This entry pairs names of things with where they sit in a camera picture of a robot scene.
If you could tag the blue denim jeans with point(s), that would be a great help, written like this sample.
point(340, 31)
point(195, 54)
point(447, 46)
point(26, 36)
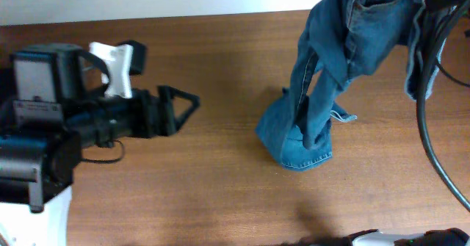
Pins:
point(342, 40)

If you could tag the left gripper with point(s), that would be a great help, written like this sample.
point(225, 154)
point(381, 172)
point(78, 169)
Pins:
point(151, 112)

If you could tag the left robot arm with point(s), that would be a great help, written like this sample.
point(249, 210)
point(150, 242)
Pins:
point(68, 98)

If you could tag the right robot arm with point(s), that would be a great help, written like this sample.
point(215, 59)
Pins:
point(411, 236)

